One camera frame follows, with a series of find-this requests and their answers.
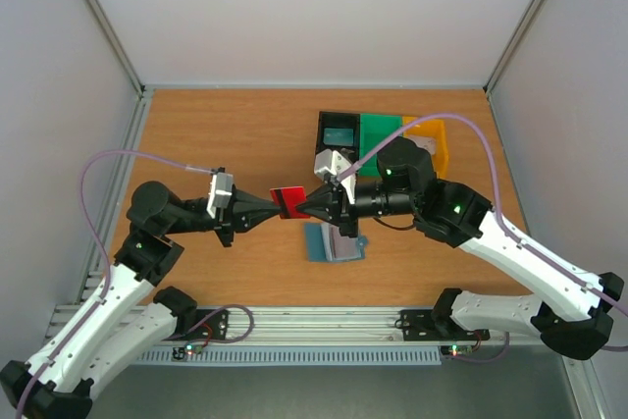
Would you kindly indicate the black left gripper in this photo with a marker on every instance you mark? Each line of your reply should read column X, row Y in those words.
column 244, row 210

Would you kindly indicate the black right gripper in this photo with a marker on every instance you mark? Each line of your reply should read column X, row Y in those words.
column 340, row 208

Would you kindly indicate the teal blue card holder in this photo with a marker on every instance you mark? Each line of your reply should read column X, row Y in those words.
column 325, row 244

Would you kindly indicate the pink red credit card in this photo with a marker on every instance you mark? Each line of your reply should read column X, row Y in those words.
column 342, row 248

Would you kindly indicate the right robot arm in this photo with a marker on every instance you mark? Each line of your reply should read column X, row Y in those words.
column 567, row 308

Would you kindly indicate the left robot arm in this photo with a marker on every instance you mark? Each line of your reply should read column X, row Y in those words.
column 128, row 312

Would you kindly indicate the white card in yellow bin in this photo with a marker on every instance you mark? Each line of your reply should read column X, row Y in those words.
column 427, row 143

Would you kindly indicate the black storage bin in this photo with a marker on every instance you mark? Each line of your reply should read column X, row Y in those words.
column 328, row 119

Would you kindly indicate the yellow storage bin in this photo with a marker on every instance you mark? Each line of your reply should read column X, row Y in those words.
column 436, row 129

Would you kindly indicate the left small circuit board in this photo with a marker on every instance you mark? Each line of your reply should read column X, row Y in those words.
column 188, row 351

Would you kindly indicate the small circuit board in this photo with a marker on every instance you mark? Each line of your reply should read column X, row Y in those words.
column 188, row 351
column 457, row 350

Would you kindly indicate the right small circuit board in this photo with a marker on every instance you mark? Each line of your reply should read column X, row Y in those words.
column 457, row 350

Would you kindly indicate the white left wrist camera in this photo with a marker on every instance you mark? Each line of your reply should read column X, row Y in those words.
column 220, row 192

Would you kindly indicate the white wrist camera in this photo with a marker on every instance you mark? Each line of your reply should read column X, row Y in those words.
column 332, row 163
column 220, row 192

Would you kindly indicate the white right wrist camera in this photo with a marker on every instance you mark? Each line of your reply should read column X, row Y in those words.
column 332, row 163

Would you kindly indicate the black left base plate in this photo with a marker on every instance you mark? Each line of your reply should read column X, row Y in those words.
column 216, row 326

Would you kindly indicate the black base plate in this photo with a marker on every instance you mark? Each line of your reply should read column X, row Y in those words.
column 422, row 325
column 216, row 326

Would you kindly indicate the aluminium front rail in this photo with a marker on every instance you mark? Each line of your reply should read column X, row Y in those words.
column 303, row 326

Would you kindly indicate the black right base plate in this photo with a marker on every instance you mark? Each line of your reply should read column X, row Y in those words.
column 422, row 325

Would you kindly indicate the grey slotted cable duct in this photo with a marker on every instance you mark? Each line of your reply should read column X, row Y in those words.
column 280, row 356

